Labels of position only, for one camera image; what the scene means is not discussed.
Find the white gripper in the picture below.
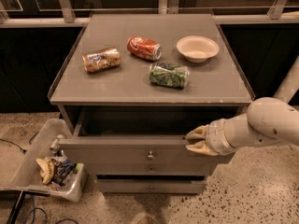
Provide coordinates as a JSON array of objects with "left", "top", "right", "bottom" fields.
[{"left": 185, "top": 119, "right": 236, "bottom": 156}]

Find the grey top drawer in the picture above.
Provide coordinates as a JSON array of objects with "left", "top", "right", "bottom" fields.
[{"left": 58, "top": 109, "right": 236, "bottom": 166}]

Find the grey drawer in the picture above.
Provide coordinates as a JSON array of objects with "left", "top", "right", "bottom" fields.
[
  {"left": 86, "top": 163, "right": 216, "bottom": 175},
  {"left": 97, "top": 179, "right": 206, "bottom": 194},
  {"left": 58, "top": 109, "right": 236, "bottom": 166}
]

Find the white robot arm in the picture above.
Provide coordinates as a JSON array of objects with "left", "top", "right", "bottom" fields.
[{"left": 185, "top": 58, "right": 299, "bottom": 156}]

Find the grey drawer cabinet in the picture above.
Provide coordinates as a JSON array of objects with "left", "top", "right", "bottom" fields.
[{"left": 49, "top": 14, "right": 254, "bottom": 182}]

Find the grey bottom drawer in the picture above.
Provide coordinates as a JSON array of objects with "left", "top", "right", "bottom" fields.
[{"left": 97, "top": 179, "right": 206, "bottom": 194}]

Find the grey middle drawer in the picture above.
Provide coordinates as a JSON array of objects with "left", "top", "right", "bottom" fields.
[{"left": 86, "top": 163, "right": 216, "bottom": 175}]

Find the green patterned can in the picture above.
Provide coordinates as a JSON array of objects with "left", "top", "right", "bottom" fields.
[{"left": 149, "top": 62, "right": 190, "bottom": 89}]

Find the white paper bowl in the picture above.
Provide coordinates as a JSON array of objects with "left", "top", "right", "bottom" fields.
[{"left": 177, "top": 35, "right": 219, "bottom": 63}]

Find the red soda can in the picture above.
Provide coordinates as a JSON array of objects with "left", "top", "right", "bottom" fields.
[{"left": 127, "top": 36, "right": 162, "bottom": 62}]

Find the gold crushed can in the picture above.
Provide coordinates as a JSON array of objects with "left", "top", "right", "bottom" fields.
[{"left": 82, "top": 47, "right": 121, "bottom": 73}]

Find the dark blue snack wrapper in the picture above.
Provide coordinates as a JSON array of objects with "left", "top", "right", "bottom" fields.
[{"left": 52, "top": 157, "right": 76, "bottom": 186}]

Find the small can in bin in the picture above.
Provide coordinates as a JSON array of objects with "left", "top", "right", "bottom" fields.
[{"left": 50, "top": 134, "right": 64, "bottom": 152}]

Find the tan crumpled paper bag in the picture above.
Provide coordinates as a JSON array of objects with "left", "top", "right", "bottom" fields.
[{"left": 36, "top": 158, "right": 55, "bottom": 185}]

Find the clear plastic bin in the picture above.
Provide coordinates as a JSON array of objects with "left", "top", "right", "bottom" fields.
[{"left": 10, "top": 119, "right": 87, "bottom": 202}]

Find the black bar on floor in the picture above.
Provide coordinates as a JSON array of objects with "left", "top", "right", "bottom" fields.
[{"left": 7, "top": 190, "right": 26, "bottom": 224}]

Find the metal railing frame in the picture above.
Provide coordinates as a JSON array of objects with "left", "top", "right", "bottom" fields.
[{"left": 0, "top": 0, "right": 299, "bottom": 28}]

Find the black floor cable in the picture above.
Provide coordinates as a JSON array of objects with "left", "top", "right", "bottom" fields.
[{"left": 0, "top": 131, "right": 40, "bottom": 155}]

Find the blue floor cable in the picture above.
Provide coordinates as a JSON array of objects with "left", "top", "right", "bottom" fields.
[{"left": 22, "top": 194, "right": 80, "bottom": 224}]

